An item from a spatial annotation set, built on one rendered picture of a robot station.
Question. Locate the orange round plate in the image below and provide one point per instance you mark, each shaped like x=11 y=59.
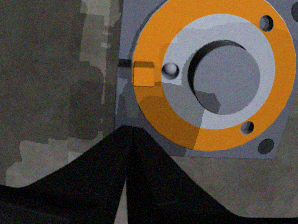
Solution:
x=174 y=33

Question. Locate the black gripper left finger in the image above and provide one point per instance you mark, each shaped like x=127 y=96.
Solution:
x=86 y=191

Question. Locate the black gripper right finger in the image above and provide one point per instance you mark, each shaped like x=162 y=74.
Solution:
x=159 y=192

